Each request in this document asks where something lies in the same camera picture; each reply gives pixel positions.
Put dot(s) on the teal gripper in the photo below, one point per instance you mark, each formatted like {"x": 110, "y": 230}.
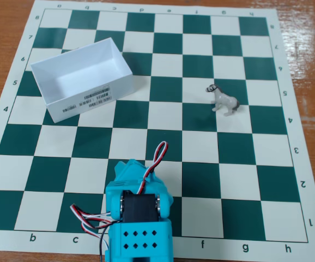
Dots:
{"x": 122, "y": 172}

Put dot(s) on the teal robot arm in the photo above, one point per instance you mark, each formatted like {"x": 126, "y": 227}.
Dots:
{"x": 146, "y": 251}

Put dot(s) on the white cardboard box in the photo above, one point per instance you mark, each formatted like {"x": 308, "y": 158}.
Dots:
{"x": 65, "y": 109}

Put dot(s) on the green and white chessboard mat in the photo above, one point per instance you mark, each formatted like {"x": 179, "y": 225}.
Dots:
{"x": 228, "y": 54}

